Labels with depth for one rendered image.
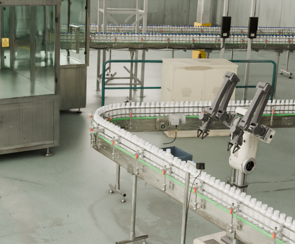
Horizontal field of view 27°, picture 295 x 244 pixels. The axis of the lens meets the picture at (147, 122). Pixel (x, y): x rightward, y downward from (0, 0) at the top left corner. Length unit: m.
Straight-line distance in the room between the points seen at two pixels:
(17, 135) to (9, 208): 1.61
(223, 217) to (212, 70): 5.17
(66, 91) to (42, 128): 2.27
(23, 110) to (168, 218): 2.66
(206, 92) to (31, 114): 2.91
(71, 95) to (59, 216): 4.25
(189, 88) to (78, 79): 2.18
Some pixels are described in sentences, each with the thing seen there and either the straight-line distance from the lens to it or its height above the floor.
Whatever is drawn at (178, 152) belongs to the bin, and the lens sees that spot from 6.24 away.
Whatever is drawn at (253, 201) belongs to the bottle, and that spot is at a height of 1.16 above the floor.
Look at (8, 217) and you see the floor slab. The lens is 6.90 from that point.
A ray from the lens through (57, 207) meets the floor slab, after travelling 7.09.
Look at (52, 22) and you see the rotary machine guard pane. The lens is 8.32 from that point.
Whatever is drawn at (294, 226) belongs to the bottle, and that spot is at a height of 1.13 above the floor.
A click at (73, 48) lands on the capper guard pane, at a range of 10.63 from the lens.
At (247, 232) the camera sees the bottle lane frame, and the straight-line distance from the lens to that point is 4.61.
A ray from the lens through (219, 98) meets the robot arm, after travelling 5.51.
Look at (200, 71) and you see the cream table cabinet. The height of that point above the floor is 1.08.
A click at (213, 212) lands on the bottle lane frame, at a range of 4.88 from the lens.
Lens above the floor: 2.89
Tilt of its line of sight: 16 degrees down
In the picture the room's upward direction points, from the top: 3 degrees clockwise
